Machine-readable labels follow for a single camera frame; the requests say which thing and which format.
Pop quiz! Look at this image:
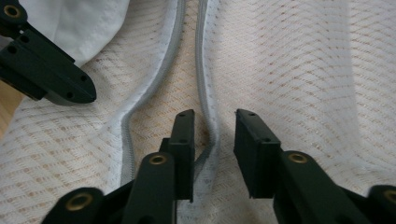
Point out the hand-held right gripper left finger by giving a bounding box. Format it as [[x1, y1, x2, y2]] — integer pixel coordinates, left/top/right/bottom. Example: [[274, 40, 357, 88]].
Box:
[[160, 108, 196, 203]]

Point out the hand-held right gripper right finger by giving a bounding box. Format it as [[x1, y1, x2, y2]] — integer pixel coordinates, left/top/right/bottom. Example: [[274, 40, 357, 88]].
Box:
[[233, 108, 283, 200]]

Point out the white garment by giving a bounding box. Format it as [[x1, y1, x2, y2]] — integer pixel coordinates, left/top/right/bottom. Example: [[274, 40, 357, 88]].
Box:
[[0, 0, 131, 68]]

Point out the white cloth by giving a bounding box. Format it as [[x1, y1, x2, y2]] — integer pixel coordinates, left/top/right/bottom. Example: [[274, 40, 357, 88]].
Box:
[[0, 0, 396, 224]]

